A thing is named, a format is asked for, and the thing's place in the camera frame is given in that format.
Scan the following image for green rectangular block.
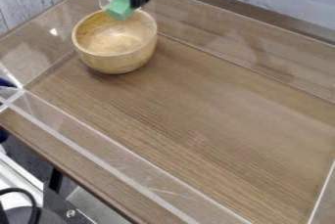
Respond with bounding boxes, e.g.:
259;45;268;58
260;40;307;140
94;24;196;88
106;0;138;21

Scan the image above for light wooden bowl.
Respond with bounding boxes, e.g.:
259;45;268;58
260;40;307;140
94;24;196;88
72;10;158;74

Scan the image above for clear acrylic tray walls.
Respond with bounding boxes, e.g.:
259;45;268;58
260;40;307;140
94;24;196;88
0;0;335;224

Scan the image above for black table leg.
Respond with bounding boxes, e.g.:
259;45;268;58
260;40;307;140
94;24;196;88
48;168;63;193

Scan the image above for grey metal base plate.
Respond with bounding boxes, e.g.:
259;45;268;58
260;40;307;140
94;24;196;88
38;187;95;224

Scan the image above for black cable loop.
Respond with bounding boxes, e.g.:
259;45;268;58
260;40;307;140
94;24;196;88
0;187;43;224

